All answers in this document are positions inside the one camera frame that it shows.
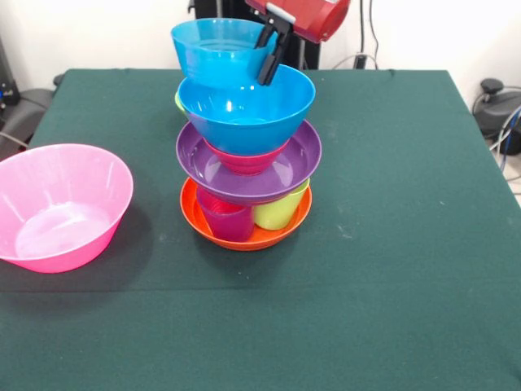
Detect small blue bowl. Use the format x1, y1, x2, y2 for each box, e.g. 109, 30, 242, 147
170, 18, 282, 91

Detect large pink bowl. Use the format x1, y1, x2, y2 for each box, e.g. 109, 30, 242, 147
0, 143, 134, 274

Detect small magenta bowl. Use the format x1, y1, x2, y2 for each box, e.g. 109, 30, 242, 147
203, 138, 292, 176

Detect green cup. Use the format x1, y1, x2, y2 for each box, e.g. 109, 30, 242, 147
254, 178, 311, 231

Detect large blue bowl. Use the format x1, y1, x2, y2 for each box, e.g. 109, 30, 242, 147
177, 64, 317, 156

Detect orange bowl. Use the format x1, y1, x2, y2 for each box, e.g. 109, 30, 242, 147
180, 175, 313, 252

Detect purple bowl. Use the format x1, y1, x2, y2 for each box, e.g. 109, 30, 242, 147
175, 120, 322, 206

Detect purple cup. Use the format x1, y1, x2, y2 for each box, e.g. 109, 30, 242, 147
195, 185, 254, 243

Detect black stand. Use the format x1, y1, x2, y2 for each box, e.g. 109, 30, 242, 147
0, 36, 21, 123

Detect dark green table cloth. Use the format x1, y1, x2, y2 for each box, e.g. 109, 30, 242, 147
0, 68, 521, 391

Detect tangle of cables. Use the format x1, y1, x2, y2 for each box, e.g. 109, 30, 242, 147
488, 103, 521, 180

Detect green bowl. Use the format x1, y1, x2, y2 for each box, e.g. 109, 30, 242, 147
174, 91, 191, 122

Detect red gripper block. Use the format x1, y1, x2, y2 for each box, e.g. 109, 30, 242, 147
246, 0, 351, 86

